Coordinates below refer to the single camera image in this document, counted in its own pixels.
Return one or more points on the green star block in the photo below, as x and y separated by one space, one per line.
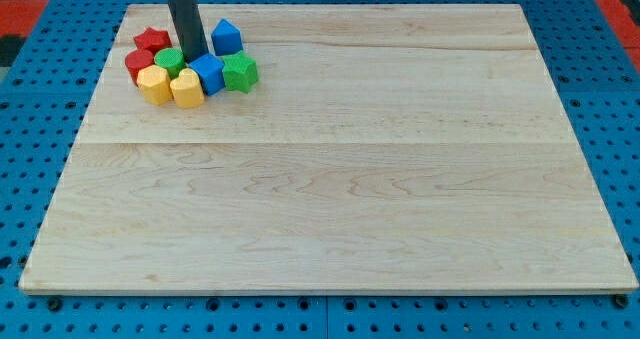
240 72

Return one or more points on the yellow heart block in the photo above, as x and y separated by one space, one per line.
187 90

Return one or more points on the red star block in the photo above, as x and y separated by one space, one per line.
153 40

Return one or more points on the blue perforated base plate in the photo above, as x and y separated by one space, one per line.
48 88

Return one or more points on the blue triangle block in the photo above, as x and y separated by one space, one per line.
226 39

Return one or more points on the green cylinder block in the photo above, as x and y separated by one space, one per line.
171 59

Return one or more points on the light wooden board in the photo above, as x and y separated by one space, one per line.
402 150

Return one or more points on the blue cube block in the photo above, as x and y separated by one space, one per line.
209 69

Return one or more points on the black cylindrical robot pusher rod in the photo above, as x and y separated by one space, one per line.
189 29

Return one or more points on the red cylinder block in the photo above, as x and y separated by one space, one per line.
137 60

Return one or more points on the yellow hexagon block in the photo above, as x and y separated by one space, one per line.
154 84

